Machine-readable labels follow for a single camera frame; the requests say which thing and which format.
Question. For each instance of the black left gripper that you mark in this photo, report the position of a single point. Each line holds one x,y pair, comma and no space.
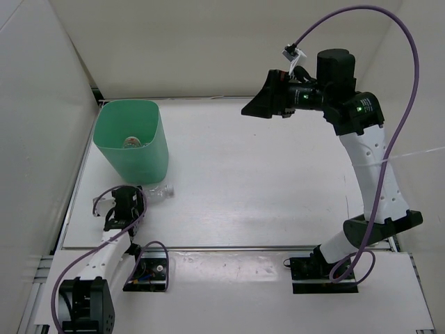
140,202

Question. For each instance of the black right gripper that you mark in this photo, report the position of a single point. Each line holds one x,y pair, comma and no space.
274,98

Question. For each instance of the clear Pepsi label bottle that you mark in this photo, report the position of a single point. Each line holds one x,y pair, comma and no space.
132,142

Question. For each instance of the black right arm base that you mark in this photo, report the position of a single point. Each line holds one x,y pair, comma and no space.
308,277

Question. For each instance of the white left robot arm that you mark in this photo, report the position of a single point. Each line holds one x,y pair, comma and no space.
81,299

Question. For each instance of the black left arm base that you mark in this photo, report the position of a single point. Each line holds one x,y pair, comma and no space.
152,274

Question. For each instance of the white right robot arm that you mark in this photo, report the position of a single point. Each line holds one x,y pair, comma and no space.
358,121

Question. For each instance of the green plastic bin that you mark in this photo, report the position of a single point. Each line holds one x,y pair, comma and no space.
141,118

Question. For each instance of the clear white cap bottle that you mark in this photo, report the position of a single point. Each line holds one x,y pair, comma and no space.
159,193

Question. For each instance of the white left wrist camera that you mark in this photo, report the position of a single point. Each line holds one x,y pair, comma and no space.
103,205

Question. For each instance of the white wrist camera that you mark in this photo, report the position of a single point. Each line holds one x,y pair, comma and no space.
103,205
295,56

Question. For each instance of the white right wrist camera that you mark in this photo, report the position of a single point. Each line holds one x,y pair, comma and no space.
295,56

